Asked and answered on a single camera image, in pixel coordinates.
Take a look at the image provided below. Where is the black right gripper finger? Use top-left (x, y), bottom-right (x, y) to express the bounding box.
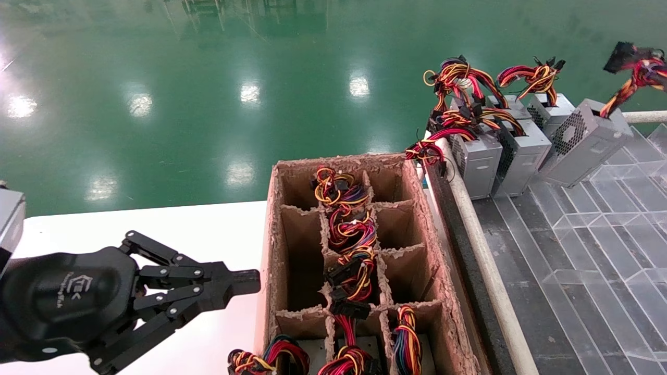
top-left (603, 42), bottom-right (667, 73)

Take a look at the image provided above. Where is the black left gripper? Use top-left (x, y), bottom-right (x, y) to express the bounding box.
top-left (0, 231), bottom-right (261, 374)

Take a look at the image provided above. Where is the gray power supply with cables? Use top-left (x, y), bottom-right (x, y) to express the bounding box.
top-left (311, 166), bottom-right (372, 207)
top-left (497, 56), bottom-right (577, 140)
top-left (318, 298), bottom-right (386, 375)
top-left (405, 127), bottom-right (504, 201)
top-left (422, 55), bottom-right (533, 126)
top-left (323, 246), bottom-right (378, 304)
top-left (392, 305), bottom-right (436, 375)
top-left (428, 104), bottom-right (553, 198)
top-left (539, 55), bottom-right (667, 188)
top-left (327, 204), bottom-right (378, 252)

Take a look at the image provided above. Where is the cardboard box with dividers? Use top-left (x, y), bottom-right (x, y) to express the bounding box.
top-left (254, 153), bottom-right (481, 375)

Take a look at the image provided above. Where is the short white conveyor rail tube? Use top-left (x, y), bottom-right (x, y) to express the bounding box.
top-left (623, 110), bottom-right (667, 124)

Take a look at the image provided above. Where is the coloured wire bundle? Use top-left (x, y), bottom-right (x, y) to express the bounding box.
top-left (227, 335), bottom-right (328, 375)

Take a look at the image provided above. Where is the gray left wrist camera box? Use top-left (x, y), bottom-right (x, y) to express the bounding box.
top-left (0, 187), bottom-right (26, 277)

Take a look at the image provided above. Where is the long white conveyor rail tube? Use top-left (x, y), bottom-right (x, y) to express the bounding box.
top-left (434, 136), bottom-right (538, 375)

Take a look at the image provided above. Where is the black conveyor side frame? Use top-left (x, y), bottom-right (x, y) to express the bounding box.
top-left (423, 156), bottom-right (517, 375)

